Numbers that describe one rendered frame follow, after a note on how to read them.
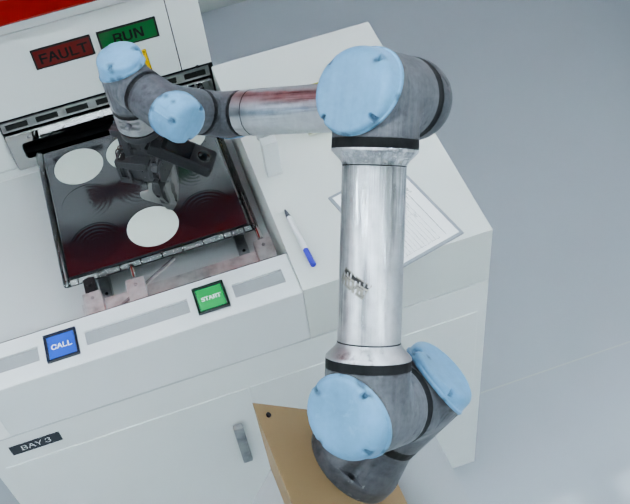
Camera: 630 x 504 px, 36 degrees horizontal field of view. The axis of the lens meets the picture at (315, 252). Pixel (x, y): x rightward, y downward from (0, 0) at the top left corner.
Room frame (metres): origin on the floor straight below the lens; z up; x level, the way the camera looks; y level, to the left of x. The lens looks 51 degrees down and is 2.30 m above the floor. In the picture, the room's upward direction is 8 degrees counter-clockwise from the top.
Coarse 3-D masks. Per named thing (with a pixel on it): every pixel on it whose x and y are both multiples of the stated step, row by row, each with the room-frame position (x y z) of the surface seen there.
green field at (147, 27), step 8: (136, 24) 1.58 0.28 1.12; (144, 24) 1.58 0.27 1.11; (152, 24) 1.58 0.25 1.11; (104, 32) 1.56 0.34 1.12; (112, 32) 1.57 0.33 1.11; (120, 32) 1.57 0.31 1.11; (128, 32) 1.57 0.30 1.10; (136, 32) 1.58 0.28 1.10; (144, 32) 1.58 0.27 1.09; (152, 32) 1.58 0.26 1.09; (104, 40) 1.56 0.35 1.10; (112, 40) 1.57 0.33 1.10; (120, 40) 1.57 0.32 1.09; (128, 40) 1.57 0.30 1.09; (136, 40) 1.58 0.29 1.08
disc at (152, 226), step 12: (144, 216) 1.27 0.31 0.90; (156, 216) 1.27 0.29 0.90; (168, 216) 1.27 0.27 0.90; (132, 228) 1.25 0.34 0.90; (144, 228) 1.24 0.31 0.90; (156, 228) 1.24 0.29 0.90; (168, 228) 1.24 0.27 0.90; (132, 240) 1.22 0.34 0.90; (144, 240) 1.21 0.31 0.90; (156, 240) 1.21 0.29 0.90
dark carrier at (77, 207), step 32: (64, 192) 1.37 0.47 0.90; (96, 192) 1.36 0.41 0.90; (128, 192) 1.34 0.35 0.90; (192, 192) 1.32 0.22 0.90; (224, 192) 1.31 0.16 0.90; (64, 224) 1.28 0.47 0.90; (96, 224) 1.27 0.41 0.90; (192, 224) 1.24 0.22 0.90; (224, 224) 1.22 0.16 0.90; (96, 256) 1.19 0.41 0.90; (128, 256) 1.18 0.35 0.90
